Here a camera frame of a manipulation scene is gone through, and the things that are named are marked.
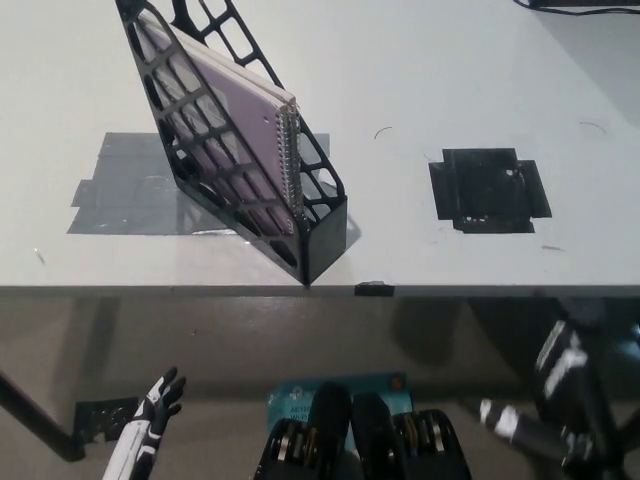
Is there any small black tape strip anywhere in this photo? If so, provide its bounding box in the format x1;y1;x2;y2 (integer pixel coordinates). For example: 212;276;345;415
353;281;396;297

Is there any large grey tape patch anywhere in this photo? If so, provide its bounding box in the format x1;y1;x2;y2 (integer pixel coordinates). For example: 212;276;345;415
65;132;332;237

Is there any black cable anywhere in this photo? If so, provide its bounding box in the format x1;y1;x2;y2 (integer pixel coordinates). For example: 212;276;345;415
514;0;640;12

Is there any square black tape patch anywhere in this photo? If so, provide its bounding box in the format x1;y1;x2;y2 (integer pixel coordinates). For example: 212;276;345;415
428;147;553;235

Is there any purple spiral notebook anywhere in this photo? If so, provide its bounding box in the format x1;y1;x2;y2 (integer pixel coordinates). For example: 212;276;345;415
134;12;302;236

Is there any black lattice magazine stand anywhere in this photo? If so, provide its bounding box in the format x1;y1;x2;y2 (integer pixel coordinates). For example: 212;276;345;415
114;0;348;287

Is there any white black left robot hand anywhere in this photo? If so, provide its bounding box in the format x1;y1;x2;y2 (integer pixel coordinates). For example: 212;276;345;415
102;367;188;480

